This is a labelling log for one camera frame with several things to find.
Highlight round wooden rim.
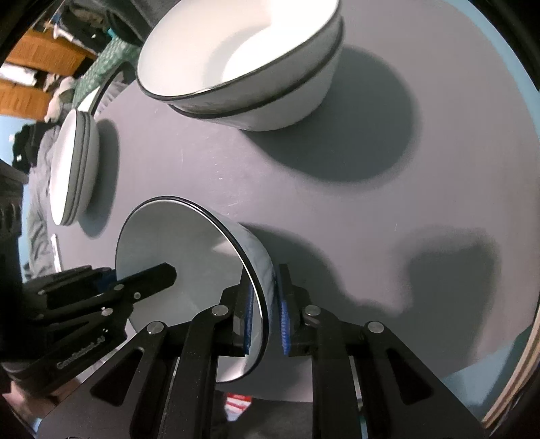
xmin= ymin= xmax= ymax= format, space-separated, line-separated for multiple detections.
xmin=481 ymin=291 xmax=540 ymax=435

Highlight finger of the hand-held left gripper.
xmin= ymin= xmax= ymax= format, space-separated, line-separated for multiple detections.
xmin=113 ymin=262 xmax=177 ymax=305

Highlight dark hanging clothes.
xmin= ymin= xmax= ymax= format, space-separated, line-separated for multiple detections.
xmin=67 ymin=0 xmax=148 ymax=47

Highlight black clothes pile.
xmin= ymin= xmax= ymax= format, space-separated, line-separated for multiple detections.
xmin=10 ymin=122 xmax=43 ymax=170

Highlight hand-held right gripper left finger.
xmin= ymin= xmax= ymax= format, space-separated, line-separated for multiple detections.
xmin=38 ymin=282 xmax=254 ymax=439

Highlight beige pillow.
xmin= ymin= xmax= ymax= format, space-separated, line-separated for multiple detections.
xmin=44 ymin=76 xmax=77 ymax=123

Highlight red white packet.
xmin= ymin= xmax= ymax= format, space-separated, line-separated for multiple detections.
xmin=225 ymin=392 xmax=254 ymax=423

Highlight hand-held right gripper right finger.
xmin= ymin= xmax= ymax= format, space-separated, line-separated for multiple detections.
xmin=276 ymin=264 xmax=490 ymax=439

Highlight green checkered cloth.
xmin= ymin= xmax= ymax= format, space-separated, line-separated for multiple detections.
xmin=74 ymin=31 xmax=142 ymax=106

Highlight grey quilted duvet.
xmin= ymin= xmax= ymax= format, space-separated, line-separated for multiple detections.
xmin=25 ymin=127 xmax=60 ymax=279

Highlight white bowl black rim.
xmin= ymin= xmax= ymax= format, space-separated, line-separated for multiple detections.
xmin=115 ymin=196 xmax=279 ymax=383
xmin=136 ymin=0 xmax=343 ymax=102
xmin=169 ymin=17 xmax=347 ymax=132

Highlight wooden louvered wardrobe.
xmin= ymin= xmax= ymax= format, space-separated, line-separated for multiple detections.
xmin=0 ymin=31 xmax=98 ymax=121

